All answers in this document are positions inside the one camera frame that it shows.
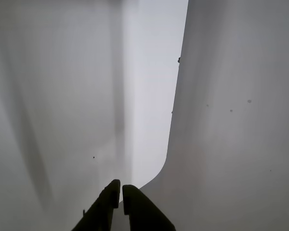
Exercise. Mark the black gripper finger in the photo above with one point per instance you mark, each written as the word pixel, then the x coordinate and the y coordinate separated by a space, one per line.
pixel 106 207
pixel 144 211

